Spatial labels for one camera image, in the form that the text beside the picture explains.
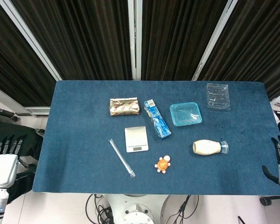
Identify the dark pleated curtain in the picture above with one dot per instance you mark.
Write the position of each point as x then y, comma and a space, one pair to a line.
177, 35
259, 35
9, 58
84, 35

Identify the blue table cloth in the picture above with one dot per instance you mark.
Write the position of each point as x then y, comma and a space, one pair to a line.
84, 163

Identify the clear plastic tube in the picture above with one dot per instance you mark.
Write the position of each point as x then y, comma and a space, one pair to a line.
121, 158

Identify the cream squeeze bottle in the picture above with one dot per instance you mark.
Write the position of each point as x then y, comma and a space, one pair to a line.
206, 147

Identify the small silver digital scale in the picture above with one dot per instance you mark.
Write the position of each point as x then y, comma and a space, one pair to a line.
135, 137

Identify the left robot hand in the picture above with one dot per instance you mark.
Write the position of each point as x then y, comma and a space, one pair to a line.
3, 168

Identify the orange turtle toy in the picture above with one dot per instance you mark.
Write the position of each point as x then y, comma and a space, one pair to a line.
163, 165

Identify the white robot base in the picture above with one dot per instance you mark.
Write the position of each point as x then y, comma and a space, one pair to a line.
136, 210

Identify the white frame rail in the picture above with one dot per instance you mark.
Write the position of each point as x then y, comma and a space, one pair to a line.
37, 111

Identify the black fabric bag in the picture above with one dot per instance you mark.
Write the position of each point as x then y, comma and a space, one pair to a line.
4, 129

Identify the white frame post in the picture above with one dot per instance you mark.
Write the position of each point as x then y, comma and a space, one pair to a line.
135, 35
216, 35
24, 30

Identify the clear plastic tray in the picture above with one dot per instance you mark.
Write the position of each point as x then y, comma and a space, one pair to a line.
218, 96

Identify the blue carton box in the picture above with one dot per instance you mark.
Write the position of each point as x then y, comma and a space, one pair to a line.
156, 120

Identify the black chair caster base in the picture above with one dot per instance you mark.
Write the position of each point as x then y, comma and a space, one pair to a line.
271, 200

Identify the patterned snack packet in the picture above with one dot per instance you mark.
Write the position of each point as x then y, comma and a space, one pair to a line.
124, 107

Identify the clear container teal lid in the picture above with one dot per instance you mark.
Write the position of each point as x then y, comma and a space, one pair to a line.
185, 114

